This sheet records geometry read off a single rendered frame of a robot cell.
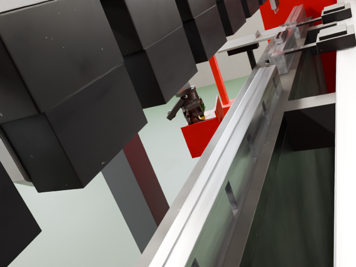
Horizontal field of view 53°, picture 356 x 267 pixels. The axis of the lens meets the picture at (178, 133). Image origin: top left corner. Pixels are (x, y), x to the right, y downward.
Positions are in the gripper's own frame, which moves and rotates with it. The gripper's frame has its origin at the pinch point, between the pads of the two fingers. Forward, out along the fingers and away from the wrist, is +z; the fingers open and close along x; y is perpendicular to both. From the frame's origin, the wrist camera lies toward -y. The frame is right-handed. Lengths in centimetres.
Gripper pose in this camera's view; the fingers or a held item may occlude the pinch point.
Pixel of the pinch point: (197, 134)
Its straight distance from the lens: 153.5
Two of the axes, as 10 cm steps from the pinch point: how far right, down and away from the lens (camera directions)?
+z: 4.1, 8.5, 3.2
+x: 1.5, -4.2, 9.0
